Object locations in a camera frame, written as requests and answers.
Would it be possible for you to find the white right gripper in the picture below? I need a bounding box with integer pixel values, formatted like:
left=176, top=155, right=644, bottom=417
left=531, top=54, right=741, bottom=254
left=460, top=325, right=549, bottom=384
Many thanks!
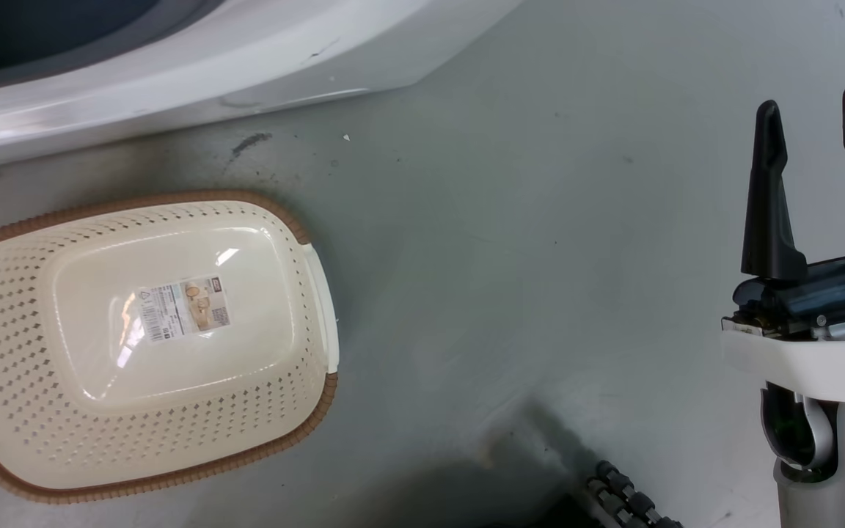
left=721, top=85, right=845, bottom=406

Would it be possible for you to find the white front-load washing machine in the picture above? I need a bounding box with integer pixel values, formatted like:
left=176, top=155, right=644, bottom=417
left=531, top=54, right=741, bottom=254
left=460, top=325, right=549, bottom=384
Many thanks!
left=0, top=0, right=523, bottom=175

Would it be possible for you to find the cream perforated laundry basket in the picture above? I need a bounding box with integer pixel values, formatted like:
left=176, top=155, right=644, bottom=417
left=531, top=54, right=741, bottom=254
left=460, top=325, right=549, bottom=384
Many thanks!
left=0, top=190, right=340, bottom=505

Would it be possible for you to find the paper label with barcode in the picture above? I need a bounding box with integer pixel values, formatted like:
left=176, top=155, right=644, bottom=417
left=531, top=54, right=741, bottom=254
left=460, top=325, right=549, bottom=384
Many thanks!
left=136, top=275, right=233, bottom=344

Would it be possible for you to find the black ribbed cable conduit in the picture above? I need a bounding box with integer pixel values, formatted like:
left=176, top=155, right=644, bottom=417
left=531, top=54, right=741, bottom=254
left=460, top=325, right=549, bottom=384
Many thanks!
left=585, top=461, right=684, bottom=528

